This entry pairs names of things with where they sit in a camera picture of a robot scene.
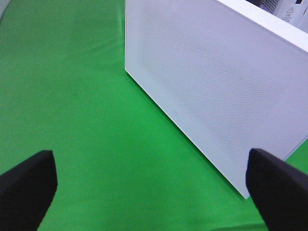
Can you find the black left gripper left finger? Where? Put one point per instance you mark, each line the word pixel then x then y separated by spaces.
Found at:
pixel 27 191

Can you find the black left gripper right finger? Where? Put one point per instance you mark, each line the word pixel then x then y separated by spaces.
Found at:
pixel 278 190

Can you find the white microwave door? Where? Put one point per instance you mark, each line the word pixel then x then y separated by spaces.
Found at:
pixel 230 75

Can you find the white microwave oven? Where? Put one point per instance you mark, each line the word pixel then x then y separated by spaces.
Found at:
pixel 294 12

